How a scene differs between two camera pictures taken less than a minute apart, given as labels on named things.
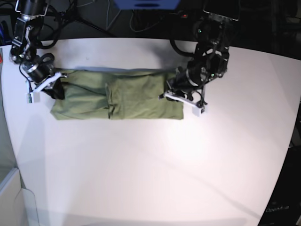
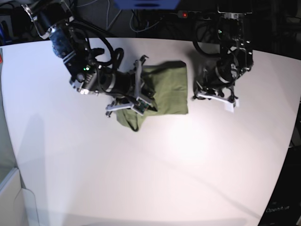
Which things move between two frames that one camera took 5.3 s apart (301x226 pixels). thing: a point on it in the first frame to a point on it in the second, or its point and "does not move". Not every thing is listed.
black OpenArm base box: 284,208 does not move
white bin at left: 18,206 does not move
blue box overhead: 147,4 does not move
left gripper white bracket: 58,91 to 146,90
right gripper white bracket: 170,96 to 235,102
